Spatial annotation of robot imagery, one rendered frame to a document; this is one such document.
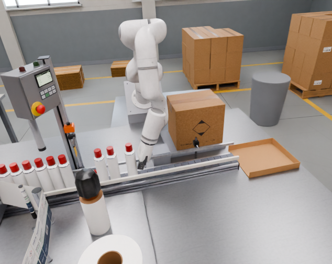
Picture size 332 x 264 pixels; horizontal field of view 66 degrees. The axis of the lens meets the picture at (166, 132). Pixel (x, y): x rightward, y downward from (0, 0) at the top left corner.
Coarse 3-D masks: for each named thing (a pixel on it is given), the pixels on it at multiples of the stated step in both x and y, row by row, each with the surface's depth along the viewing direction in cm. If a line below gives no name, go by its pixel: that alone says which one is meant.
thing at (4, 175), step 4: (0, 164) 114; (4, 164) 114; (0, 168) 112; (4, 168) 113; (0, 172) 113; (4, 172) 114; (8, 172) 115; (0, 176) 114; (4, 176) 114; (8, 176) 115; (4, 180) 114; (8, 180) 115; (12, 180) 117
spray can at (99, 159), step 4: (96, 148) 121; (96, 152) 119; (100, 152) 120; (96, 156) 120; (100, 156) 120; (96, 160) 120; (100, 160) 120; (104, 160) 123; (96, 164) 122; (100, 164) 121; (104, 164) 123; (96, 168) 123; (100, 168) 123; (104, 168) 124; (100, 172) 124; (104, 172) 125; (100, 176) 125; (104, 176) 126; (108, 176) 129; (100, 180) 127; (104, 180) 127
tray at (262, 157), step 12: (240, 144) 156; (252, 144) 158; (264, 144) 160; (276, 144) 156; (240, 156) 151; (252, 156) 150; (264, 156) 150; (276, 156) 149; (288, 156) 147; (252, 168) 141; (264, 168) 140; (276, 168) 136; (288, 168) 138
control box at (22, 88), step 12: (12, 72) 100; (36, 72) 102; (12, 84) 98; (24, 84) 98; (36, 84) 103; (48, 84) 109; (12, 96) 102; (24, 96) 100; (36, 96) 104; (24, 108) 103; (48, 108) 111
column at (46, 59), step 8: (48, 56) 109; (40, 64) 107; (48, 64) 108; (56, 80) 115; (56, 112) 119; (64, 112) 121; (64, 120) 122; (64, 136) 126; (64, 144) 128; (72, 152) 132; (72, 160) 134; (72, 168) 137
